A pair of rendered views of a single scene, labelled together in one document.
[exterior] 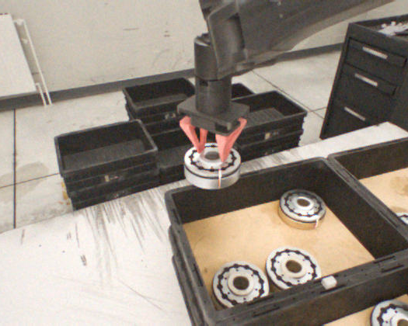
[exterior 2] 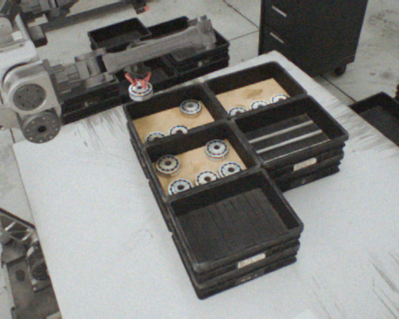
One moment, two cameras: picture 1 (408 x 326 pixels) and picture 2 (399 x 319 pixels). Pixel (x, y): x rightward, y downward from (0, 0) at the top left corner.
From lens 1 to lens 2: 1.35 m
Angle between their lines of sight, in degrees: 4
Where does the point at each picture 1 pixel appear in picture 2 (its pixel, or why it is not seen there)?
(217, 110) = (138, 71)
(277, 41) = not seen: hidden behind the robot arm
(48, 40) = not seen: outside the picture
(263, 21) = not seen: hidden behind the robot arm
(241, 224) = (160, 118)
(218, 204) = (150, 110)
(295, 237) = (185, 121)
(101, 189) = (82, 111)
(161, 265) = (125, 143)
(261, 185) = (169, 98)
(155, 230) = (120, 128)
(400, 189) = (245, 95)
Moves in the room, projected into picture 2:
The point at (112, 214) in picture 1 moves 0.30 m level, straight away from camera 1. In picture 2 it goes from (96, 121) to (81, 90)
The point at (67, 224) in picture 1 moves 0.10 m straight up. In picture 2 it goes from (72, 128) to (68, 114)
